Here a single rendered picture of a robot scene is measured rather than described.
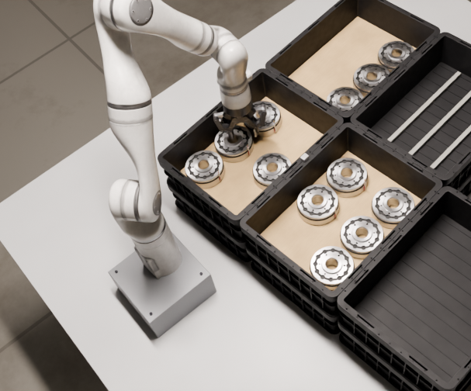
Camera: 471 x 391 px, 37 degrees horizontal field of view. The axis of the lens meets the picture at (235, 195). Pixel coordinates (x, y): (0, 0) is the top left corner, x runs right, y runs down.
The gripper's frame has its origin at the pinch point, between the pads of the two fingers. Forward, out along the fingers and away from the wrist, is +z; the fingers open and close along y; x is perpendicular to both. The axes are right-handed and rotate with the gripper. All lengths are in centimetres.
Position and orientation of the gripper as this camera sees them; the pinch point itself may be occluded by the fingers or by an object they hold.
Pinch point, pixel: (243, 133)
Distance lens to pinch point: 189.9
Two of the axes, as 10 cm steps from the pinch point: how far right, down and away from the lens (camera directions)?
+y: 9.9, -1.2, -0.8
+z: 1.4, 5.3, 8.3
